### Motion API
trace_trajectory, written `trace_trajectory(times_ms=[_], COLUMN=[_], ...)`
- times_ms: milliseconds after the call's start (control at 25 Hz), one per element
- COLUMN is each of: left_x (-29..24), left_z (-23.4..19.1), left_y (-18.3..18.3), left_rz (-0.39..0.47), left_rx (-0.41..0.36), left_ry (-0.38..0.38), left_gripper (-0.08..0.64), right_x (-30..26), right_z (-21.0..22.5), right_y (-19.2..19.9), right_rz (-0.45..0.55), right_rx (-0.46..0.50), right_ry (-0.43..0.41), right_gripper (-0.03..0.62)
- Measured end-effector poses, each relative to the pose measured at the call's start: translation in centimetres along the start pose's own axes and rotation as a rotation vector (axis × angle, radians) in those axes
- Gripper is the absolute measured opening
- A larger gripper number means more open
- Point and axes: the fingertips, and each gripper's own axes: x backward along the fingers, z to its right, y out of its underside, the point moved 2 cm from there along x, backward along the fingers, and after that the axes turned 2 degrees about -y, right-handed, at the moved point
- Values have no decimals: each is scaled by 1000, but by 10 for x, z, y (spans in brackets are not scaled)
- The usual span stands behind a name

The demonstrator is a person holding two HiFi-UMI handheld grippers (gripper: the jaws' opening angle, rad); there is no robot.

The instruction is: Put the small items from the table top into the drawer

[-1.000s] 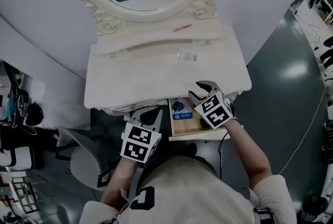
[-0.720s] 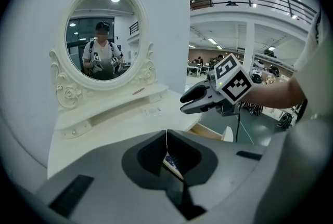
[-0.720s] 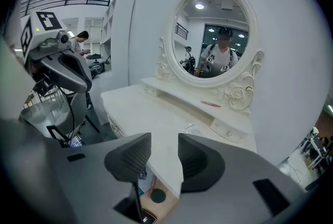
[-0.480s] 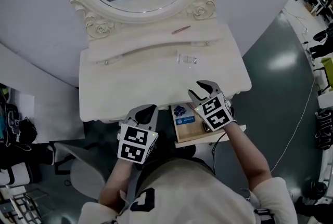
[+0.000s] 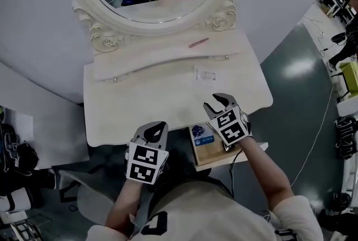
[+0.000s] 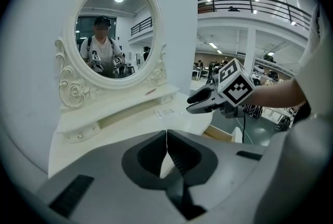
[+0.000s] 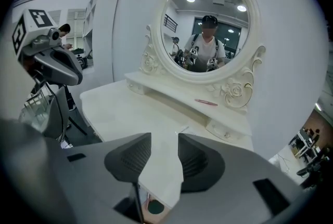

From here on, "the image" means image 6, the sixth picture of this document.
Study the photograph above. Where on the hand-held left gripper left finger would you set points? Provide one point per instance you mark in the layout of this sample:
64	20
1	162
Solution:
130	163

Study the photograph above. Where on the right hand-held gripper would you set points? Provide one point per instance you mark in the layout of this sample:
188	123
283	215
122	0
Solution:
234	85

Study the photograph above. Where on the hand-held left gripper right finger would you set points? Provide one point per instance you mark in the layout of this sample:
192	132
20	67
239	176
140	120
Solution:
200	163

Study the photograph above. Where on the wooden drawer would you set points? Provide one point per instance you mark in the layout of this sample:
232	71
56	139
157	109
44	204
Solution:
221	134

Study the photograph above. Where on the small clear item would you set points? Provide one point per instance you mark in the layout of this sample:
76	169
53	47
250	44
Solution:
165	113

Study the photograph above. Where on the small pink item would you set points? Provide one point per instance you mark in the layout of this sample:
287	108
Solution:
150	91

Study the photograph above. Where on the person's right forearm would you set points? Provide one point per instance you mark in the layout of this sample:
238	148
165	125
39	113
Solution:
275	94

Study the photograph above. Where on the white table top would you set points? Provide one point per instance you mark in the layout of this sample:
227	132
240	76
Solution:
78	155

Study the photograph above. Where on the white office desk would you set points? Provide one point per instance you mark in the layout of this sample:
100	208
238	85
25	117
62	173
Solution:
197	74

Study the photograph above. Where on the black and white striped cloth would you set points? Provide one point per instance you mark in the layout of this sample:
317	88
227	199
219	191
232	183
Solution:
253	111

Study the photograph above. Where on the white vanity shelf unit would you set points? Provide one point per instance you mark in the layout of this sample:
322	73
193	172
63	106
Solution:
114	111

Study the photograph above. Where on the white pillar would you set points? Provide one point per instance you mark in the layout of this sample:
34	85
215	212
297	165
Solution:
250	51

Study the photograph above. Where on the white oval ornate mirror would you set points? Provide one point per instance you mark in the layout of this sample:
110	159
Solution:
114	33

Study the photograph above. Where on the black balcony railing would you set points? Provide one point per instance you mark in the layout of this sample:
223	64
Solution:
257	4

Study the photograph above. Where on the person's white shirt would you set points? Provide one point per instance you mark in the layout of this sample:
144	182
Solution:
316	74

